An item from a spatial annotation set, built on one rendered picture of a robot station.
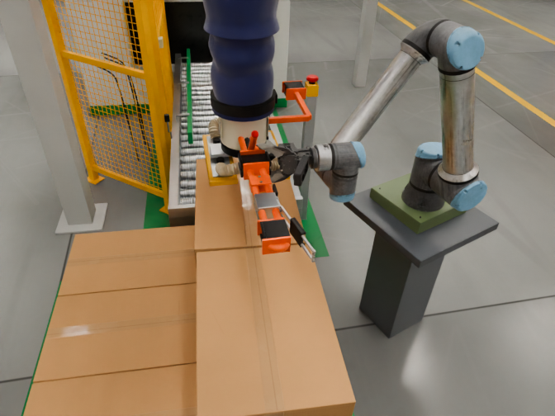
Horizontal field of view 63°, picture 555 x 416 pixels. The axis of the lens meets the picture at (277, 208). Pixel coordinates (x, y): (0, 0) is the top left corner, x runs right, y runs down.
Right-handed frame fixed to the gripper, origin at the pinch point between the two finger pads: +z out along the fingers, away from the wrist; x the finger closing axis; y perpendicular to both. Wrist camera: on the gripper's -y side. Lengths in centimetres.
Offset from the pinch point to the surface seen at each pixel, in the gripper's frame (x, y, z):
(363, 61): -95, 339, -176
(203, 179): -30, 40, 16
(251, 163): 2.9, -2.4, 1.8
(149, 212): -124, 144, 53
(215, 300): -30.0, -27.1, 17.1
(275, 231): 2.2, -35.0, 0.7
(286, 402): -30, -63, 2
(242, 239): -30.0, -1.0, 5.0
